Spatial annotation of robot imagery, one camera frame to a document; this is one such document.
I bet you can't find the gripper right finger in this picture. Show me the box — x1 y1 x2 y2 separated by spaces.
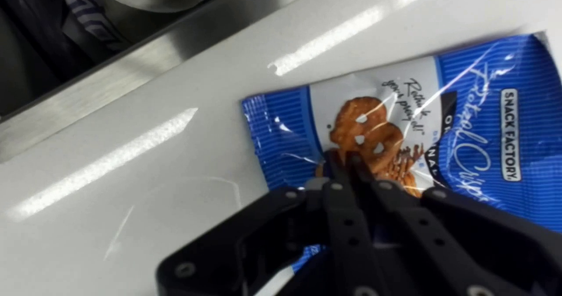
348 152 562 296

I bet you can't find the blue and white snack packet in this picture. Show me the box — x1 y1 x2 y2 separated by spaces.
241 32 562 274

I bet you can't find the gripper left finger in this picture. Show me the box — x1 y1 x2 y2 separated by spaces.
156 150 383 296

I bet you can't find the blue white patterned bag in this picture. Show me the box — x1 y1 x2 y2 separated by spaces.
56 0 133 53

